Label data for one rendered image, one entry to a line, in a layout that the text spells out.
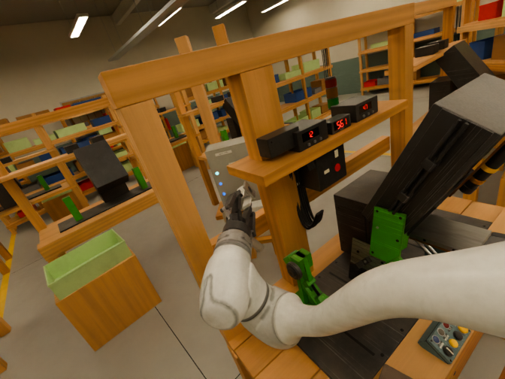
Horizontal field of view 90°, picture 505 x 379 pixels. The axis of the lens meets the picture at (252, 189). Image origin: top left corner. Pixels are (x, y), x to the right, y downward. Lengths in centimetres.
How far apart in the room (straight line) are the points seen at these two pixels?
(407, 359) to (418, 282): 80
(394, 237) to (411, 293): 75
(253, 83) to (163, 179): 44
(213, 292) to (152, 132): 48
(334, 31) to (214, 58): 55
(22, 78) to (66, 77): 109
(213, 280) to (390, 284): 31
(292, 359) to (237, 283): 66
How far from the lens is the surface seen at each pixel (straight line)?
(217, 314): 51
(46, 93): 1045
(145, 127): 78
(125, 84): 78
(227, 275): 52
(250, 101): 92
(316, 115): 736
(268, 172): 84
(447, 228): 123
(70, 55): 1071
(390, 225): 108
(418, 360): 112
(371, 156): 168
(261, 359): 116
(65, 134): 732
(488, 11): 472
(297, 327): 58
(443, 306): 33
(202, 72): 85
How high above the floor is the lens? 185
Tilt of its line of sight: 25 degrees down
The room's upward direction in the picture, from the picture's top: 16 degrees counter-clockwise
